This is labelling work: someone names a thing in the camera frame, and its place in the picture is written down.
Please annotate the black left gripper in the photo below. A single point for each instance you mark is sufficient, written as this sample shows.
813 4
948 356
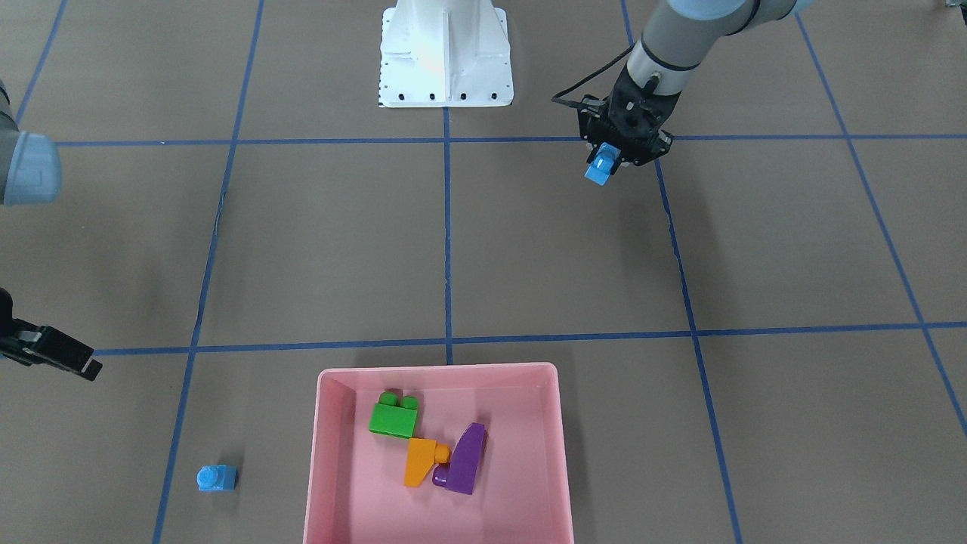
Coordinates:
594 123

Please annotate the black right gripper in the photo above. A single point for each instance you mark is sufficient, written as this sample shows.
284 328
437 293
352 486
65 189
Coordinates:
47 346

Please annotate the long blue toy block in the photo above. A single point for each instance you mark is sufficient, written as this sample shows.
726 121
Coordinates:
603 162

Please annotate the small blue toy block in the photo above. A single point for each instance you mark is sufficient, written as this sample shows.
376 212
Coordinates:
217 478

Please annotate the green toy block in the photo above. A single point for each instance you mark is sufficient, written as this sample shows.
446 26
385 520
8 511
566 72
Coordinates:
394 415

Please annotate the purple sloped toy block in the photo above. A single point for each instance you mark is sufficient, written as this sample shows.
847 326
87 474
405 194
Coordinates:
459 474

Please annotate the orange sloped toy block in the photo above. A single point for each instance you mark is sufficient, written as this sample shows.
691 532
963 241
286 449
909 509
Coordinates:
422 456

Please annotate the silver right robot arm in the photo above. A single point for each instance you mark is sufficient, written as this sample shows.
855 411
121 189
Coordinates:
31 173

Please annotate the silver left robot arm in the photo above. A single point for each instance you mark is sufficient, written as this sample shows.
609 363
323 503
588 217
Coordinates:
678 36

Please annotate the pink plastic box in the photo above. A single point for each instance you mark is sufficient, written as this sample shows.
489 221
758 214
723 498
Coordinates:
356 492

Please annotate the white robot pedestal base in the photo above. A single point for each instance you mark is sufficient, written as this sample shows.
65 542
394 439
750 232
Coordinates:
445 54

